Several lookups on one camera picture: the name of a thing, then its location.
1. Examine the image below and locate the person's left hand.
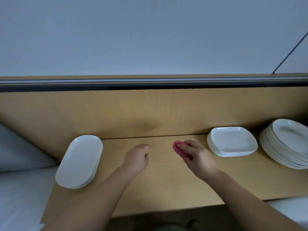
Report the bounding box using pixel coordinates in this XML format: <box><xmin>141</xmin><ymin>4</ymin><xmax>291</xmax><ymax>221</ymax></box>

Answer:
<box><xmin>122</xmin><ymin>143</ymin><xmax>151</xmax><ymax>177</ymax></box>

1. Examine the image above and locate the person's right hand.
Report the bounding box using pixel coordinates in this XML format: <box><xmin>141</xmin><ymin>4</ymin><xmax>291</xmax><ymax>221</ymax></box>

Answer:
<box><xmin>175</xmin><ymin>139</ymin><xmax>221</xmax><ymax>182</ymax></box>

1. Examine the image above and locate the pink cleaning cloth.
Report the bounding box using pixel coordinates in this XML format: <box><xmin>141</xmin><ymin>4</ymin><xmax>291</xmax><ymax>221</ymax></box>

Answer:
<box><xmin>173</xmin><ymin>140</ymin><xmax>193</xmax><ymax>158</ymax></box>

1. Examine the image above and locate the stack of white rectangular plates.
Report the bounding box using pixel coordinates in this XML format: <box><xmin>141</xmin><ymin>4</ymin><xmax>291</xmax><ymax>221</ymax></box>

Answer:
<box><xmin>207</xmin><ymin>126</ymin><xmax>259</xmax><ymax>157</ymax></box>

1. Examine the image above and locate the white glossy rectangular plate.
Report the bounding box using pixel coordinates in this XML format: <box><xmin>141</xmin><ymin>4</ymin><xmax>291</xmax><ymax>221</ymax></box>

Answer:
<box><xmin>55</xmin><ymin>134</ymin><xmax>104</xmax><ymax>190</ymax></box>

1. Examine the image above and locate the stack of white round plates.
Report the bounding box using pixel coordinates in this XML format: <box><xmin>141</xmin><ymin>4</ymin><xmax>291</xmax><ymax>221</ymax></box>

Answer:
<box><xmin>259</xmin><ymin>118</ymin><xmax>308</xmax><ymax>170</ymax></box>

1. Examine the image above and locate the person's right forearm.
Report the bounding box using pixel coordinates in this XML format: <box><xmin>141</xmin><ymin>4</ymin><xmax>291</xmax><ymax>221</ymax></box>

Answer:
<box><xmin>207</xmin><ymin>171</ymin><xmax>308</xmax><ymax>231</ymax></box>

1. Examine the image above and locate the person's left forearm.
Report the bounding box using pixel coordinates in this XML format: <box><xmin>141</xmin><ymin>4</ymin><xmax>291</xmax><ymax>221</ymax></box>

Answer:
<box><xmin>41</xmin><ymin>166</ymin><xmax>138</xmax><ymax>231</ymax></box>

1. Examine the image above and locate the grey upholstered headboard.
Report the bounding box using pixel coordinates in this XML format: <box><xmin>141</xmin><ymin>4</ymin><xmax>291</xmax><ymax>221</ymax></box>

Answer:
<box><xmin>0</xmin><ymin>123</ymin><xmax>58</xmax><ymax>172</ymax></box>

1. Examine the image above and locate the white bed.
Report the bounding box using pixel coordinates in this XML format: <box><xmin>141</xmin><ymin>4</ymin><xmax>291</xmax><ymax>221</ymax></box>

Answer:
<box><xmin>0</xmin><ymin>166</ymin><xmax>58</xmax><ymax>231</ymax></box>

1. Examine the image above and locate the black wall rail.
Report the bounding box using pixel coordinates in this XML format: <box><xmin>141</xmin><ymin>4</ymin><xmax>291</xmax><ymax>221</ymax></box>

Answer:
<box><xmin>0</xmin><ymin>77</ymin><xmax>308</xmax><ymax>92</ymax></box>

